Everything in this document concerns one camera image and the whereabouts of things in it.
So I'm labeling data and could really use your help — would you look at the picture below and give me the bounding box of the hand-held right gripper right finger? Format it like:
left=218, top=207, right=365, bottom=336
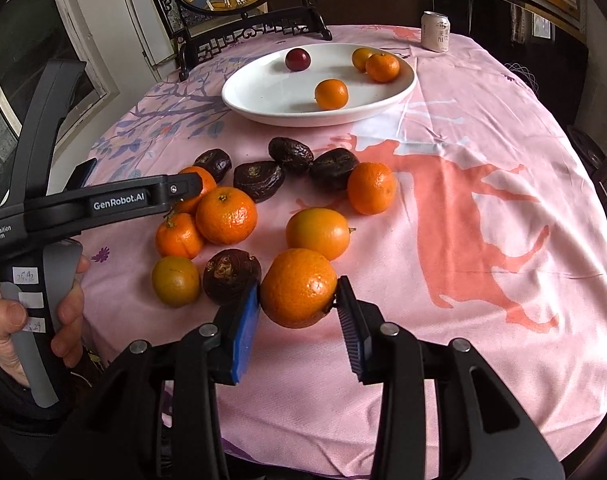
left=333, top=275, right=567, bottom=480

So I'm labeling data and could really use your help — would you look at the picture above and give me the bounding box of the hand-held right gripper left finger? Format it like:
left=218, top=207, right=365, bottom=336
left=48, top=282, right=262, bottom=480

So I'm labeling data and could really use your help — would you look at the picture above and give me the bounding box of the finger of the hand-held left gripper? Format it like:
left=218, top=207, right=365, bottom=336
left=26, top=172, right=204, bottom=233
left=66, top=157, right=98, bottom=192

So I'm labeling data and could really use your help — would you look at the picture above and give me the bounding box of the wrinkled dark passion fruit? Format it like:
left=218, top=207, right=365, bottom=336
left=268, top=137, right=315, bottom=175
left=194, top=148, right=233, bottom=183
left=203, top=248, right=262, bottom=306
left=310, top=148, right=360, bottom=192
left=233, top=160, right=286, bottom=204

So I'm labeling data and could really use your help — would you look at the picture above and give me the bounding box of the mandarin orange with stem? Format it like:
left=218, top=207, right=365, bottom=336
left=156, top=209, right=205, bottom=260

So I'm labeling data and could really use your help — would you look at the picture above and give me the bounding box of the greenish yellow citrus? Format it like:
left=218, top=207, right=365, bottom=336
left=151, top=255, right=201, bottom=308

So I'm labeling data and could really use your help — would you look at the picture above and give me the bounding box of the smooth orange citrus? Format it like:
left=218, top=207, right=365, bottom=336
left=286, top=207, right=357, bottom=262

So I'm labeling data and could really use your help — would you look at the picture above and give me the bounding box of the white oval plate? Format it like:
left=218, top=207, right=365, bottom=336
left=222, top=42, right=417, bottom=127

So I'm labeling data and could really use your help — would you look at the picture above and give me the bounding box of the dark red passion fruit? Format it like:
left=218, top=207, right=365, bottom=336
left=285, top=47, right=312, bottom=72

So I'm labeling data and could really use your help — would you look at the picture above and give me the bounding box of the small yellow-orange citrus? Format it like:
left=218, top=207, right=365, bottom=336
left=352, top=47, right=377, bottom=72

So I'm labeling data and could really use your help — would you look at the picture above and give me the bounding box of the person's left forearm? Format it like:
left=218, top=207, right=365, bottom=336
left=0, top=345, right=84, bottom=480

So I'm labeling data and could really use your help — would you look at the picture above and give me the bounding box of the person's left hand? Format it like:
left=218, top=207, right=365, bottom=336
left=0, top=254, right=90, bottom=386

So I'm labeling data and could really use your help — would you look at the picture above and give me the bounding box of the pink printed tablecloth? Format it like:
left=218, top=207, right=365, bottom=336
left=76, top=24, right=607, bottom=468

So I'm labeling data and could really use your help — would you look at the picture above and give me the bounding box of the white board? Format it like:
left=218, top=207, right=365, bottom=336
left=118, top=0, right=173, bottom=67

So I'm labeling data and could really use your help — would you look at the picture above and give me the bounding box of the dark wooden chair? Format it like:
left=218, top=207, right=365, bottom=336
left=583, top=145, right=607, bottom=261

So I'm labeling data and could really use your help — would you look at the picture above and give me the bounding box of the black round wheel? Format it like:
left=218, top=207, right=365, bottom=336
left=566, top=127, right=607, bottom=171

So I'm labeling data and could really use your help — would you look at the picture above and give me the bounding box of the pale beverage can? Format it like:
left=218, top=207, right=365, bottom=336
left=421, top=10, right=451, bottom=53

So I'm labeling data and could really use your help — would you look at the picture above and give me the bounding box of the black flat panel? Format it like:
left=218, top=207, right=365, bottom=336
left=432, top=0, right=514, bottom=43

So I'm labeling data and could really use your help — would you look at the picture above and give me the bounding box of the white window frame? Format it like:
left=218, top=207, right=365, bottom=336
left=0, top=0, right=120, bottom=171

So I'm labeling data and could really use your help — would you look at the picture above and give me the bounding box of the wire mesh object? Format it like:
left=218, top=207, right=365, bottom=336
left=503, top=60, right=539, bottom=93

